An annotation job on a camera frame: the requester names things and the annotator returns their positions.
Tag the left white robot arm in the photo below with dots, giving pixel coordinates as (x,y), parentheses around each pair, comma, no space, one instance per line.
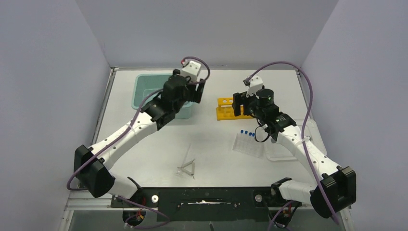
(92,164)

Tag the yellow test tube rack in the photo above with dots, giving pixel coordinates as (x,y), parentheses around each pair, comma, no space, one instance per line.
(224,110)

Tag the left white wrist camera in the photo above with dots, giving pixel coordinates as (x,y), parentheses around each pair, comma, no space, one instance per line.
(190,69)

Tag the teal plastic bin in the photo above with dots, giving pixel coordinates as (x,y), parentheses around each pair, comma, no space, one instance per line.
(145,84)

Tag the blue capped tube box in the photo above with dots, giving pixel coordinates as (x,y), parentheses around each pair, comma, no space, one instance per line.
(245,143)

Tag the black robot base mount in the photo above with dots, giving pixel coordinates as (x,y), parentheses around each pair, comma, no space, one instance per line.
(153,207)

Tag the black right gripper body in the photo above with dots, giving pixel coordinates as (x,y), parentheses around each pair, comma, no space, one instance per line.
(249,104)

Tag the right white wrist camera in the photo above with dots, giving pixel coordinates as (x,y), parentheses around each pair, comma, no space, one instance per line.
(254,84)

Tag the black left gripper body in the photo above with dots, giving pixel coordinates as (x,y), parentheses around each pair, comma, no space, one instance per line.
(192,93)

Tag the small glass flask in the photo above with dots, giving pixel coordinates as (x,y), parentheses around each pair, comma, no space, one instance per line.
(179,173)

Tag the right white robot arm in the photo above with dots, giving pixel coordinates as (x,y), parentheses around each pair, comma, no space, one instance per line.
(334,188)

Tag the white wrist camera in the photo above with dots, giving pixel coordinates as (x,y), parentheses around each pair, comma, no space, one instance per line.
(254,84)
(190,69)

